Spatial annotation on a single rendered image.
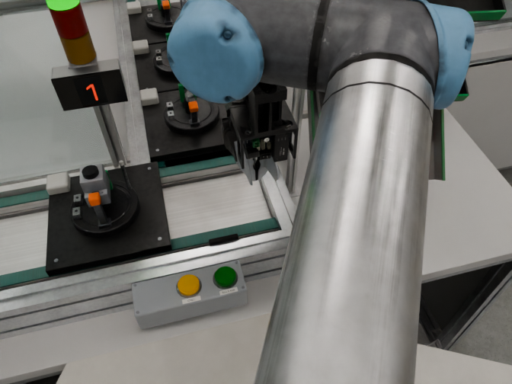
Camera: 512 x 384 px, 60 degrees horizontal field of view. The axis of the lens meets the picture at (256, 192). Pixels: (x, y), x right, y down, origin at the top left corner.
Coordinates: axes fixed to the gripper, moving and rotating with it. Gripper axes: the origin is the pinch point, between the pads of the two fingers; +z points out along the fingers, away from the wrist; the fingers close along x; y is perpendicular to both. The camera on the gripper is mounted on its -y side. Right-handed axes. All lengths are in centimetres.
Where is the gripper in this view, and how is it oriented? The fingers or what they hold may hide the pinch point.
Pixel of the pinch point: (254, 170)
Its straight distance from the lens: 67.0
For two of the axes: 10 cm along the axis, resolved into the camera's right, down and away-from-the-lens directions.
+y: 2.5, 7.4, -6.2
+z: 0.0, 6.4, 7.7
